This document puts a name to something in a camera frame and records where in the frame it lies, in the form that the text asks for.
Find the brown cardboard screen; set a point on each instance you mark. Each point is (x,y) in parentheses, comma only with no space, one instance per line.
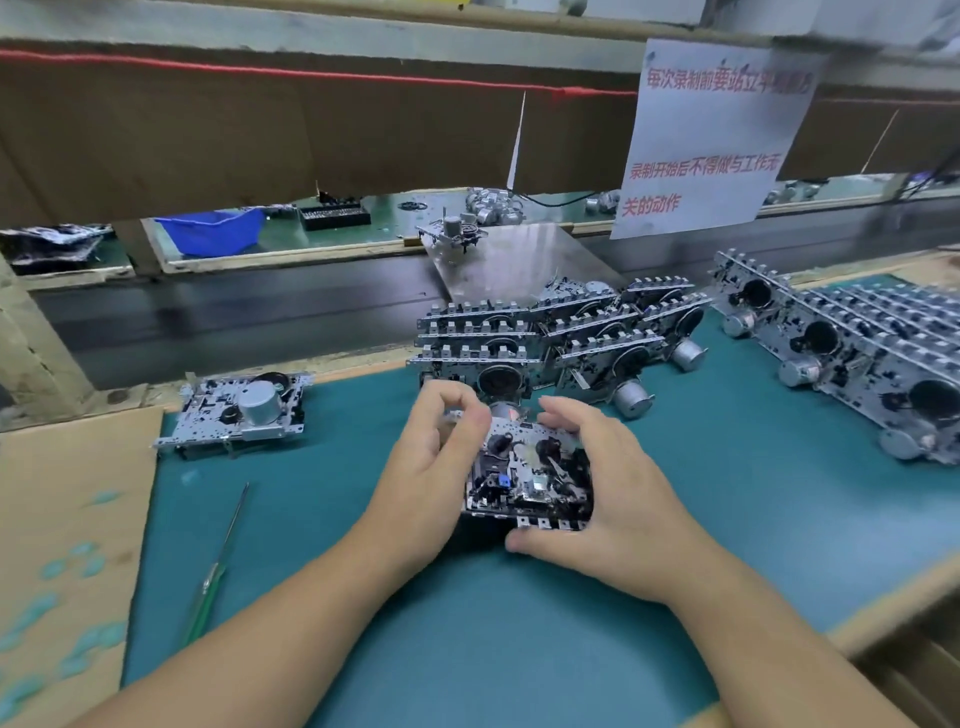
(187,135)

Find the heap of small silver motors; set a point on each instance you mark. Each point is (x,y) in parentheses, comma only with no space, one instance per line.
(495,205)

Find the long row of cassette mechanisms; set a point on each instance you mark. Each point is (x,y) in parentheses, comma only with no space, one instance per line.
(862,352)

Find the white paper sign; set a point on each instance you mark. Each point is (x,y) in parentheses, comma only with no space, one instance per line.
(712,139)

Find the person's left hand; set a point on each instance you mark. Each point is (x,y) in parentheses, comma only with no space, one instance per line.
(420,487)

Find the person's left forearm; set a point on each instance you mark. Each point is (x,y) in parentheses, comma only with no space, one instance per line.
(247,652)

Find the black and white plastic bag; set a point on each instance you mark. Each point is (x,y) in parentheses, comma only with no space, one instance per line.
(52,246)

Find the wooden frame post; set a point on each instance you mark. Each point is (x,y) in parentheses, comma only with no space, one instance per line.
(37,352)

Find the black parts tray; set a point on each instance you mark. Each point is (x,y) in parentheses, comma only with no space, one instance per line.
(334,215)

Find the teal work mat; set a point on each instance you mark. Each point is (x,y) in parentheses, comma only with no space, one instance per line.
(750,487)

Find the dark conveyor belt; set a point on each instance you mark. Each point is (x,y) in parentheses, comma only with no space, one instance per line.
(225,315)

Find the person's left thumb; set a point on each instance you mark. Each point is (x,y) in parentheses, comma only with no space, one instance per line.
(463,454)

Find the white plastic strip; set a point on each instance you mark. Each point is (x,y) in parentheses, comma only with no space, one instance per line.
(516,142)

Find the cassette deck mechanism with silver motor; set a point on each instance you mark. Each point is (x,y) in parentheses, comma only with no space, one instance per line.
(240,411)

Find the person's right thumb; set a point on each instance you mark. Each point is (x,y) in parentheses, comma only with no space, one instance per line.
(536,541)

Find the cassette deck mechanism with blue part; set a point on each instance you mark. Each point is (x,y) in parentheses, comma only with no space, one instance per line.
(525,472)

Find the small mechanism with grey cylinder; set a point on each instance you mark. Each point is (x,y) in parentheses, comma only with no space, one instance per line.
(451,234)

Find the blue plastic bin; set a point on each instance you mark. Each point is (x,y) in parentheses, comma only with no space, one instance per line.
(210,229)

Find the grey metal plate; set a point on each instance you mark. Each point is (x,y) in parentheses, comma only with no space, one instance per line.
(517,262)

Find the person's right forearm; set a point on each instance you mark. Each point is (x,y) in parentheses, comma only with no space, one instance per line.
(780,645)

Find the pile of cassette deck mechanisms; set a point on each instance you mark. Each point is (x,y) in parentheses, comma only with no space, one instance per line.
(555,337)

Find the person's right hand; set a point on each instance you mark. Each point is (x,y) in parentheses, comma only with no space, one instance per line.
(637,517)

